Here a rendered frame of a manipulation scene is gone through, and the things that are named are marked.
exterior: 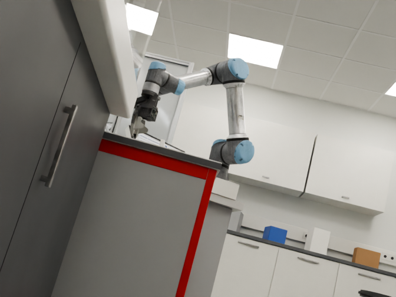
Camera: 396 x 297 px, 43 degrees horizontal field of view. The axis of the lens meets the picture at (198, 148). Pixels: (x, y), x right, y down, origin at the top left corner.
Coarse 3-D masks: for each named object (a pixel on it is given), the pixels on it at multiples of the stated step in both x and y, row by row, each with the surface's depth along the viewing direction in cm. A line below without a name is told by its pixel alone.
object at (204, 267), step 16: (208, 208) 253; (224, 208) 256; (240, 208) 254; (208, 224) 252; (224, 224) 254; (208, 240) 251; (224, 240) 253; (208, 256) 249; (192, 272) 246; (208, 272) 248; (192, 288) 244; (208, 288) 247
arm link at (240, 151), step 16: (224, 64) 259; (240, 64) 256; (224, 80) 258; (240, 80) 256; (240, 96) 258; (240, 112) 257; (240, 128) 257; (240, 144) 253; (224, 160) 262; (240, 160) 254
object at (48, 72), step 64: (0, 0) 71; (64, 0) 97; (0, 64) 77; (64, 64) 108; (128, 64) 144; (0, 128) 84; (64, 128) 117; (0, 192) 91; (64, 192) 140; (0, 256) 101
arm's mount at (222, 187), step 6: (216, 180) 252; (222, 180) 253; (216, 186) 252; (222, 186) 252; (228, 186) 253; (234, 186) 254; (216, 192) 251; (222, 192) 252; (228, 192) 253; (234, 192) 254; (234, 198) 253
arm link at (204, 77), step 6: (210, 66) 268; (192, 72) 261; (198, 72) 261; (204, 72) 263; (210, 72) 263; (180, 78) 253; (186, 78) 255; (192, 78) 257; (198, 78) 259; (204, 78) 262; (210, 78) 264; (216, 78) 265; (186, 84) 255; (192, 84) 258; (198, 84) 261; (204, 84) 265; (210, 84) 266; (216, 84) 269
